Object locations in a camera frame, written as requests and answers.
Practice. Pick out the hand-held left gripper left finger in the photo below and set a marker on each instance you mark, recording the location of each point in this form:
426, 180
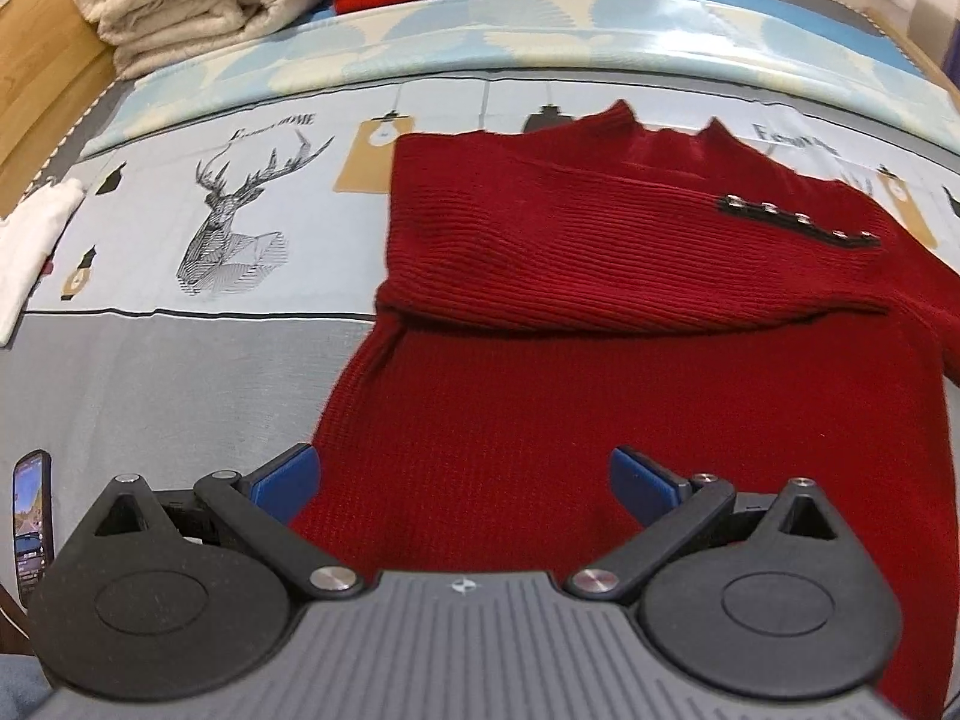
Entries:
285, 484

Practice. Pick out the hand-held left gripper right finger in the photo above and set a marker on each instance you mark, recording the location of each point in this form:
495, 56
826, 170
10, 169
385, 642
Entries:
641, 487

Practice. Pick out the dark red knit sweater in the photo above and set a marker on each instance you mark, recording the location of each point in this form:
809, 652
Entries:
562, 390

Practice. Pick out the grey deer-print bed sheet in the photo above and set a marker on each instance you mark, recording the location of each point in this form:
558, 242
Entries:
187, 390

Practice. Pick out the black phone with landscape screen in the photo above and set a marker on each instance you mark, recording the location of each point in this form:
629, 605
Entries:
34, 525

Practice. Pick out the white small garment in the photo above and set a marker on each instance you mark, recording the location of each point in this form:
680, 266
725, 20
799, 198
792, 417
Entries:
26, 247

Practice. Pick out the light blue leaf-print blanket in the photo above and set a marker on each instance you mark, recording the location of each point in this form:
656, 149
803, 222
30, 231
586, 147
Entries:
487, 41

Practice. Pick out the cream fleece folded blanket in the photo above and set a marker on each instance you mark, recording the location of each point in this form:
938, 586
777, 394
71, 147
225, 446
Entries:
195, 4

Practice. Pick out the wooden bed frame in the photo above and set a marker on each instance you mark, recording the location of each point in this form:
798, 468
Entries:
45, 75

